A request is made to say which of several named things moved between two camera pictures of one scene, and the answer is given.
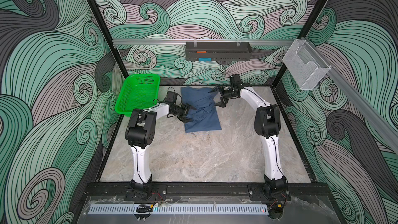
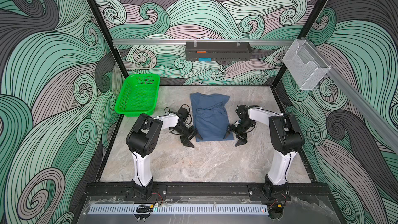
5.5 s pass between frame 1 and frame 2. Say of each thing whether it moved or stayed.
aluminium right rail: stayed
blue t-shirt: moved
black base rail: stayed
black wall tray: stayed
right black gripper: moved
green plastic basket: stayed
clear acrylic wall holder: stayed
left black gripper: moved
